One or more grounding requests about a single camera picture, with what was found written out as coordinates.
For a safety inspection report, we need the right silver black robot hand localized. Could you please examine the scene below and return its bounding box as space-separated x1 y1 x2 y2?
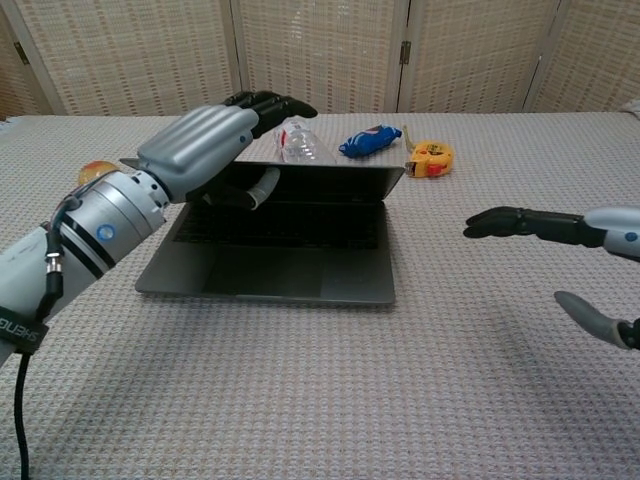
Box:
463 206 640 352

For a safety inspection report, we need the clear plastic water bottle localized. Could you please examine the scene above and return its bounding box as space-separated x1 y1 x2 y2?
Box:
272 117 338 165

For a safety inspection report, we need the woven folding screen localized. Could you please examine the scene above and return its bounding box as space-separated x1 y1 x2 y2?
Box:
0 0 640 119

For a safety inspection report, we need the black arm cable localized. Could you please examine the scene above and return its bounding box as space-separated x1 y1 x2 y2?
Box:
13 194 84 480

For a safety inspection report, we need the beige waffle tablecloth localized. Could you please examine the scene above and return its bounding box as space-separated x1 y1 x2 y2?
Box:
0 110 640 480

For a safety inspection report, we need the yellow tape measure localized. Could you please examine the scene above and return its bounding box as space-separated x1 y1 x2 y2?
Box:
402 124 457 179

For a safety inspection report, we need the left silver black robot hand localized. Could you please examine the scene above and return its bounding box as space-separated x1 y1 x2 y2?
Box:
130 90 319 211

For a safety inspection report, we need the orange jelly cup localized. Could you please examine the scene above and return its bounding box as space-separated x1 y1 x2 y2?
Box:
74 160 119 187

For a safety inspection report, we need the blue snack packet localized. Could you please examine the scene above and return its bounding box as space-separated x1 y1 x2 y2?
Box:
338 124 404 158

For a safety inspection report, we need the silver grey laptop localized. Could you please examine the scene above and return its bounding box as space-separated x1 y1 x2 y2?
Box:
118 158 406 307

